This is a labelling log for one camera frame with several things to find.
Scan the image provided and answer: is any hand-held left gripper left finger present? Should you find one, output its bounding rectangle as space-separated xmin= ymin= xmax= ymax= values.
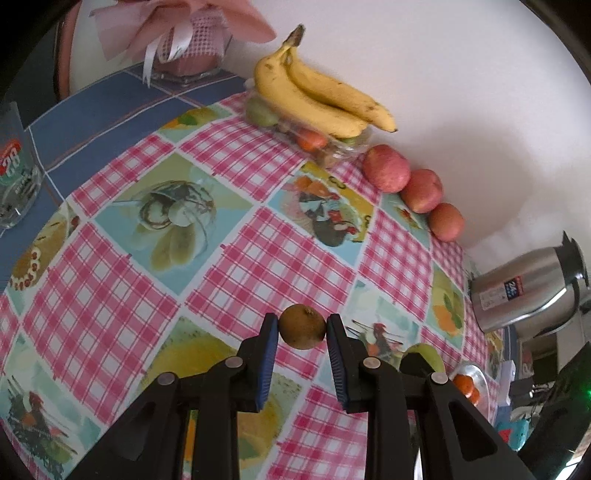
xmin=65 ymin=313 xmax=280 ymax=480

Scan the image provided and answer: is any clear glass vase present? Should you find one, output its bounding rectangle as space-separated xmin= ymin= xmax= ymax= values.
xmin=150 ymin=14 xmax=232 ymax=85

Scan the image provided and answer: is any clear plastic container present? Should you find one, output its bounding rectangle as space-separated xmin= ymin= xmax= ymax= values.
xmin=244 ymin=90 xmax=374 ymax=169

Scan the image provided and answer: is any green jujube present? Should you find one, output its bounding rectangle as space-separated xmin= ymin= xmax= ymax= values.
xmin=404 ymin=343 xmax=446 ymax=376
xmin=245 ymin=99 xmax=280 ymax=127

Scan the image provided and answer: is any red apple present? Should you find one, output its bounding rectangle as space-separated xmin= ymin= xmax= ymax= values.
xmin=362 ymin=144 xmax=411 ymax=193
xmin=399 ymin=169 xmax=444 ymax=214
xmin=428 ymin=203 xmax=465 ymax=242

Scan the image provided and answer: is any stainless steel thermos jug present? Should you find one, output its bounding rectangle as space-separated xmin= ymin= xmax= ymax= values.
xmin=468 ymin=231 xmax=591 ymax=333

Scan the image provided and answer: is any pink panel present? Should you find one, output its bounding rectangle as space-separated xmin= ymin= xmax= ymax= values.
xmin=54 ymin=0 xmax=79 ymax=100

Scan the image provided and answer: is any pink flower bouquet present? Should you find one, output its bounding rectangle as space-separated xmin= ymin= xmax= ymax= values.
xmin=88 ymin=0 xmax=278 ymax=88

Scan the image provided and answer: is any glass mug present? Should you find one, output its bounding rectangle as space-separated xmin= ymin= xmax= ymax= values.
xmin=0 ymin=102 xmax=45 ymax=229

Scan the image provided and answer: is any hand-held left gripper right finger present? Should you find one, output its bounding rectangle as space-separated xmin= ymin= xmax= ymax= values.
xmin=325 ymin=314 xmax=539 ymax=480

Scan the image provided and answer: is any bunch of yellow bananas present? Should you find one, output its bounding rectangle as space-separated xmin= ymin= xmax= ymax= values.
xmin=254 ymin=25 xmax=399 ymax=138

